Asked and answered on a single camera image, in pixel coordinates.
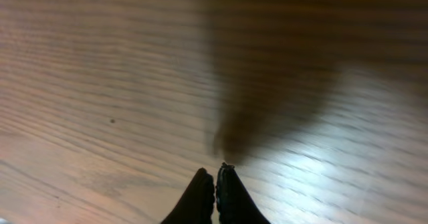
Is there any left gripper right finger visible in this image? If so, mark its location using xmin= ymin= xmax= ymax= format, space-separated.
xmin=216 ymin=162 xmax=270 ymax=224

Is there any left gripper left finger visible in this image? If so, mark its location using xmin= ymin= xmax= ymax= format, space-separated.
xmin=161 ymin=168 xmax=215 ymax=224

